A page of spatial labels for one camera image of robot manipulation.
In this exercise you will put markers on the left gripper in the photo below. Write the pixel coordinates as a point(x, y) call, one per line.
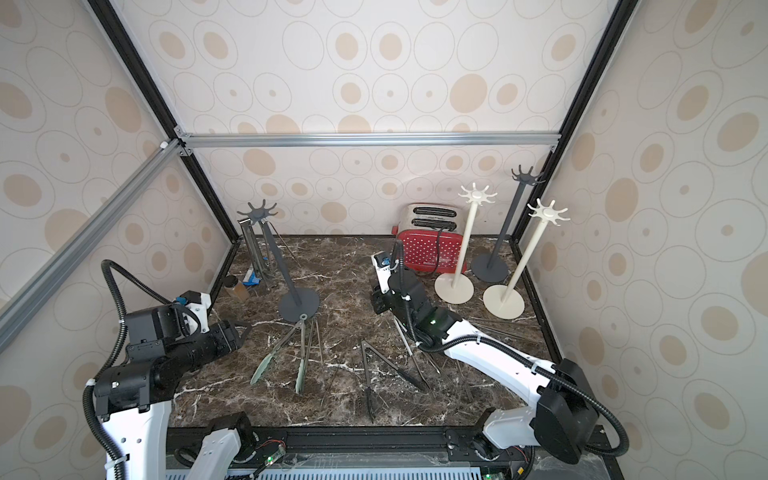
point(231, 333)

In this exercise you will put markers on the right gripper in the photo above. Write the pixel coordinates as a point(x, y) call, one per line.
point(382, 299)

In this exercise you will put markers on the dark grey utensil rack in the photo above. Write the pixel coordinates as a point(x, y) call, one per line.
point(297, 301)

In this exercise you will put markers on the thin steel tongs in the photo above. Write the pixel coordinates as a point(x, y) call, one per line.
point(320, 341)

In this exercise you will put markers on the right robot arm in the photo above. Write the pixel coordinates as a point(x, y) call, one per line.
point(560, 414)

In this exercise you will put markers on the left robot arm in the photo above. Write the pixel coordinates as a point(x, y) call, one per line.
point(127, 404)

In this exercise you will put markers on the small steel tongs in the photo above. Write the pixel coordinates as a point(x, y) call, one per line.
point(401, 331)

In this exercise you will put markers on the white utensil rack left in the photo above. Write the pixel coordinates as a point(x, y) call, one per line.
point(457, 288)

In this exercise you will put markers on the white utensil rack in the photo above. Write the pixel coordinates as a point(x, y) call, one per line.
point(457, 288)
point(504, 301)

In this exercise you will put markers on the green tipped tongs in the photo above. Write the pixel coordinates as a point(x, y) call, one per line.
point(301, 330)

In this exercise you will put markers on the white utensil rack right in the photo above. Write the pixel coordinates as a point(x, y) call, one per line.
point(504, 301)

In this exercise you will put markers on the blue small package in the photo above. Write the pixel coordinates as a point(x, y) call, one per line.
point(250, 278)

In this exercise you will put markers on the red white toaster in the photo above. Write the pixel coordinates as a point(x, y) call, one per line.
point(431, 235)

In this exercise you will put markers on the dark grey rack back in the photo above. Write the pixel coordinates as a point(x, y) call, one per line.
point(490, 267)

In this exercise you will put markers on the horizontal aluminium bar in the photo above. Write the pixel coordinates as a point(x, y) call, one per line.
point(360, 140)

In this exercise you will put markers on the diagonal aluminium bar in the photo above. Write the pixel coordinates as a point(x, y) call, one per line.
point(37, 291)

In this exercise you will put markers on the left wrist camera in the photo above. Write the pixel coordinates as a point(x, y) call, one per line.
point(194, 308)

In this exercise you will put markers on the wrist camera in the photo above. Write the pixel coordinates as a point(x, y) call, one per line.
point(194, 308)
point(382, 264)

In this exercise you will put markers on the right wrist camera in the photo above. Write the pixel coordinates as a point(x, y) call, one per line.
point(382, 264)

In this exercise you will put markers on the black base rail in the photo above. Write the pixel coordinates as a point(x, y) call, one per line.
point(259, 447)

